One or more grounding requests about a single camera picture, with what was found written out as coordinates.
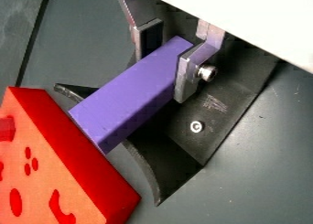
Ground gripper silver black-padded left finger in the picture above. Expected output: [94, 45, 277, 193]
[118, 0, 163, 60]

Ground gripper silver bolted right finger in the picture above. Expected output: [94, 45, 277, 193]
[174, 19, 225, 103]

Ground purple rectangular block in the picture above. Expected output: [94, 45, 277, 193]
[70, 37, 193, 154]

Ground black fixture stand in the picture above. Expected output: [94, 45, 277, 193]
[54, 36, 277, 205]

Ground red shape-sorting board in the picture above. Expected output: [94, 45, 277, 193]
[0, 87, 141, 224]

